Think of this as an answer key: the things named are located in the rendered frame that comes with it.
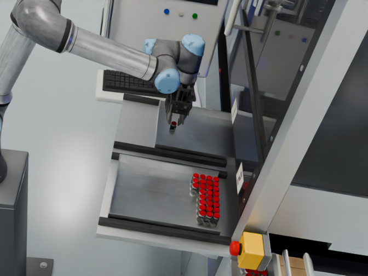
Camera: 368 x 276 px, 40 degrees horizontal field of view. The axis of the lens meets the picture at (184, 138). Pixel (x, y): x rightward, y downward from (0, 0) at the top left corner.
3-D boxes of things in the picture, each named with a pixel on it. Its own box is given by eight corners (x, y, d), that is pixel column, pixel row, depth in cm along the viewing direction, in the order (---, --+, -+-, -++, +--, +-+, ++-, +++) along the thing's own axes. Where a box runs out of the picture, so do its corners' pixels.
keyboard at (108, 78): (192, 83, 228) (193, 78, 227) (195, 102, 218) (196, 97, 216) (103, 72, 220) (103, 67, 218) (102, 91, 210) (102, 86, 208)
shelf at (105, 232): (240, 118, 206) (241, 114, 205) (253, 261, 153) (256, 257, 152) (123, 96, 201) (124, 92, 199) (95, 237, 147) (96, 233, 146)
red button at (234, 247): (240, 248, 141) (245, 239, 138) (241, 260, 138) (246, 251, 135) (227, 246, 140) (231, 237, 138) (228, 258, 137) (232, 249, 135)
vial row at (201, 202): (202, 184, 170) (206, 174, 167) (202, 225, 156) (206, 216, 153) (196, 183, 170) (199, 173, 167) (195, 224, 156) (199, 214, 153)
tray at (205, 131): (242, 122, 201) (245, 115, 199) (246, 167, 181) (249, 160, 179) (158, 106, 197) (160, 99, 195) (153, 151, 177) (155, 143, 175)
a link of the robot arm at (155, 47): (148, 52, 152) (183, 55, 154) (144, 32, 160) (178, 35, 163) (144, 73, 157) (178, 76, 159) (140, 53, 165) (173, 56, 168)
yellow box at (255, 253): (260, 250, 144) (268, 234, 139) (263, 271, 138) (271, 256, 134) (235, 246, 143) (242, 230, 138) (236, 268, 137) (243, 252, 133)
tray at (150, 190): (216, 178, 174) (219, 171, 172) (218, 239, 154) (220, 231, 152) (118, 161, 170) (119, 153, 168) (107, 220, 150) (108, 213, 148)
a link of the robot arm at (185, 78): (177, 59, 169) (200, 64, 170) (174, 71, 172) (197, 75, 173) (176, 72, 164) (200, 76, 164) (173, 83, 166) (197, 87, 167)
